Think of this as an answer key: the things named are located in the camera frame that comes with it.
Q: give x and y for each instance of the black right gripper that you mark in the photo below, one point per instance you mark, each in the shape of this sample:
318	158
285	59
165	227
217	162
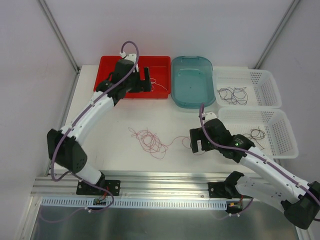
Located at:
203	141

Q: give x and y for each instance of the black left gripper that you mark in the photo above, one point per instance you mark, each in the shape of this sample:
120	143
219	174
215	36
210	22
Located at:
137	81

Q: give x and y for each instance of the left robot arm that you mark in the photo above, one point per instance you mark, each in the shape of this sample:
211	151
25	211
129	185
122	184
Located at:
65	145

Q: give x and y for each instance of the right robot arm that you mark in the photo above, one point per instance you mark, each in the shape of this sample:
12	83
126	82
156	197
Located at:
296	198

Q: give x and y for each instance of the red plastic bin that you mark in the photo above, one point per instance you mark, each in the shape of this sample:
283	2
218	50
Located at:
159	70

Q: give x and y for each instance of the teal translucent plastic bin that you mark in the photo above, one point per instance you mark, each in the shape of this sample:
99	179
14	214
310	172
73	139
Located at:
192	82

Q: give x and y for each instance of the upper white perforated basket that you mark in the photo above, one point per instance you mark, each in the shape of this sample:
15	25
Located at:
243	87

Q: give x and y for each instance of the white perforated basket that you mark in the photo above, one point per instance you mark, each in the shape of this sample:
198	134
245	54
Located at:
243	87
268	128

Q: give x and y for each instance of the lower white perforated basket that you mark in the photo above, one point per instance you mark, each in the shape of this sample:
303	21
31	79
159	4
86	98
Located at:
268	128

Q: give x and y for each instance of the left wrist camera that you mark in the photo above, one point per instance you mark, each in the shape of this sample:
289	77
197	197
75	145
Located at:
131	58

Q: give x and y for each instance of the aluminium mounting rail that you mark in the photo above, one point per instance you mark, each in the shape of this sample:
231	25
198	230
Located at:
138	185

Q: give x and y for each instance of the left aluminium frame post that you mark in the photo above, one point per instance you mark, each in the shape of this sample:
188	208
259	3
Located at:
54	26

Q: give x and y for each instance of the aluminium frame post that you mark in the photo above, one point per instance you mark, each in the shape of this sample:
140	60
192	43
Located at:
54	26
277	32

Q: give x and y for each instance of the white slotted cable duct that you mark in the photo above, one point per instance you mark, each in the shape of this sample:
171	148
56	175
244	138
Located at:
90	202

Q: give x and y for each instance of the right aluminium frame post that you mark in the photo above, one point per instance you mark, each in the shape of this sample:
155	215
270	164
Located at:
277	32

